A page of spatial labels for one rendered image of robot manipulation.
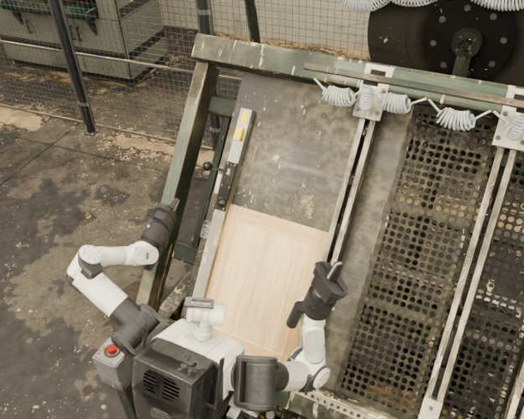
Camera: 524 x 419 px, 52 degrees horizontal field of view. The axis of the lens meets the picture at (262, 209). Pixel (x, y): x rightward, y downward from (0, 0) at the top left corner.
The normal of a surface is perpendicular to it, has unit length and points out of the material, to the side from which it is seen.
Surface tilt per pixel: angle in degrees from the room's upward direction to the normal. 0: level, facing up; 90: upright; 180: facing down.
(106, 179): 0
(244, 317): 51
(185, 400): 68
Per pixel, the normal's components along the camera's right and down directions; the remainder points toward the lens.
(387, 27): -0.45, 0.58
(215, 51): -0.37, -0.04
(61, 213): -0.04, -0.77
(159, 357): 0.14, -0.94
